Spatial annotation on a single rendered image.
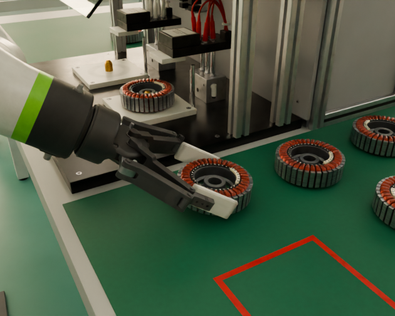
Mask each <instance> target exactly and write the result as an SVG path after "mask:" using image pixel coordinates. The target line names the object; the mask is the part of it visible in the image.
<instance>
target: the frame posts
mask: <svg viewBox="0 0 395 316"><path fill-rule="evenodd" d="M109 6H110V18H111V24H112V27H116V26H117V10H118V9H123V2H122V0H109ZM304 9H305V0H281V8H280V20H279V27H278V40H277V48H276V60H275V72H274V80H273V93H272V100H271V112H270V122H272V123H274V122H275V125H277V126H279V127H280V126H282V125H283V123H284V124H290V121H291V116H292V105H293V96H294V90H295V80H296V75H297V65H298V55H299V49H300V40H301V34H302V24H303V14H304ZM257 12H258V0H233V15H232V31H231V61H230V78H229V109H228V133H229V134H233V137H234V138H236V139H237V138H240V137H241V135H244V136H247V135H249V129H250V112H251V94H252V84H253V67H254V57H255V39H256V21H257ZM112 36H113V48H114V51H116V52H117V53H120V52H121V51H123V52H125V51H127V47H126V39H125V36H117V35H115V34H113V33H112ZM144 36H145V42H146V44H150V43H155V36H154V28H152V29H144Z"/></svg>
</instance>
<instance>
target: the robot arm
mask: <svg viewBox="0 0 395 316"><path fill-rule="evenodd" d="M93 101H94V96H93V94H92V93H90V92H87V91H85V90H83V84H81V83H79V85H78V86H77V87H76V86H74V85H72V84H70V83H67V82H65V81H63V80H60V79H59V78H56V77H54V76H52V75H49V74H47V73H45V72H43V71H41V70H38V69H36V68H34V67H32V66H30V65H29V64H27V62H26V58H25V56H24V54H23V52H22V51H21V49H20V47H19V46H18V45H17V44H16V43H15V42H14V41H13V39H12V38H11V37H10V36H9V35H8V34H7V32H5V30H4V29H3V28H2V26H1V25H0V135H2V136H5V137H8V138H10V139H13V140H17V141H18V142H21V143H24V144H26V145H30V146H32V147H35V148H37V149H39V150H40V151H42V152H44V153H45V154H44V156H43V159H44V160H47V161H49V160H50V159H51V156H55V157H58V158H60V157H61V158H63V159H66V158H69V156H70V155H71V153H72V152H73V151H74V153H75V154H76V156H77V157H79V158H82V159H85V160H87V161H90V162H92V163H95V164H101V163H102V162H103V161H104V160H105V159H110V160H111V161H113V162H115V163H116V164H118V165H119V169H118V171H117V172H116V174H115V175H116V176H117V178H119V179H121V180H124V181H127V182H130V183H132V184H134V185H136V186H137V187H139V188H141V189H142V190H144V191H145V192H147V193H149V194H151V195H153V196H154V197H156V198H157V199H160V200H161V201H163V202H164V203H166V204H168V205H169V206H171V207H173V208H174V209H176V210H178V211H180V212H184V211H185V209H186V208H187V206H188V205H189V204H190V205H191V206H194V207H197V208H199V209H202V210H205V211H207V212H209V213H212V214H215V215H217V216H220V217H222V218H225V219H228V218H229V216H230V215H231V213H232V212H233V211H234V209H235V208H236V207H237V205H238V202H237V201H236V200H234V199H231V198H229V197H226V196H224V195H222V194H219V193H217V192H214V191H212V190H210V189H207V188H205V187H202V186H200V185H198V184H194V185H193V186H191V185H189V184H188V183H187V182H186V181H184V180H183V179H181V178H180V177H179V176H177V175H176V174H175V173H173V172H172V171H170V170H169V169H168V168H167V167H165V166H164V165H162V164H161V163H160V162H159V161H157V159H156V155H155V154H175V155H174V158H175V159H177V160H179V161H182V162H185V163H188V162H191V161H195V160H197V159H203V158H205V159H208V158H211V159H213V158H216V159H217V161H218V159H220V158H219V157H218V156H215V155H213V154H210V153H209V152H206V151H204V150H201V149H199V148H197V147H195V146H192V145H190V144H187V143H185V142H182V141H183V140H184V136H183V135H181V134H179V135H178V136H177V134H176V133H175V132H173V131H171V130H167V129H162V128H160V127H156V126H153V125H149V124H145V123H142V122H138V121H135V120H133V119H131V118H128V117H126V116H123V117H122V119H121V116H120V114H119V113H118V112H116V111H114V110H112V109H110V108H107V107H105V106H103V105H100V104H99V103H98V104H95V105H94V106H92V105H93ZM166 136H168V137H166ZM176 137H177V138H176ZM153 153H155V154H153Z"/></svg>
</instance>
